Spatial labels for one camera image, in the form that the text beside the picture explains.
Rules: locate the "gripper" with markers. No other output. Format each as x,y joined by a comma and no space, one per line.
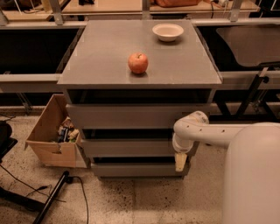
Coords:
181,145

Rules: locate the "grey drawer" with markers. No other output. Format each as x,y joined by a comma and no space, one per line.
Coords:
130,117
110,170
115,148

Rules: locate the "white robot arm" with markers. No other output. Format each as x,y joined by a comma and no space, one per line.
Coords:
251,190

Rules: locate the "grey bottom drawer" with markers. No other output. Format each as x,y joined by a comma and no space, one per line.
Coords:
110,170

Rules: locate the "grey drawer cabinet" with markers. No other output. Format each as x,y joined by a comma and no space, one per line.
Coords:
178,73

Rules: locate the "grey top drawer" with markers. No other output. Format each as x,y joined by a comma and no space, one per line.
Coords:
130,117

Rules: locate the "red apple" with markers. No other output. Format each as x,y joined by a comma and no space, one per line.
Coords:
138,63

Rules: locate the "clutter inside cardboard box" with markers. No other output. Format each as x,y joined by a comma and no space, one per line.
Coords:
67,133

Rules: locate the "black stand leg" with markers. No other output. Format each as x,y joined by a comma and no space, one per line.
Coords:
42,213

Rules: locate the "white bowl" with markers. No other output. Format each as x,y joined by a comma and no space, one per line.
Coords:
167,32

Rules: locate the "grey desk chair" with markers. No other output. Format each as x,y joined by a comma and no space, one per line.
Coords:
254,46

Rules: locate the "cardboard box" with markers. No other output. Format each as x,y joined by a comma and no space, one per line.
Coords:
44,138

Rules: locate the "orange bag on desk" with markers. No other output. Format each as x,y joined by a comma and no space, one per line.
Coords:
176,3

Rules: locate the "black office chair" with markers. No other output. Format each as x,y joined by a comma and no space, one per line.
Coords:
6,141

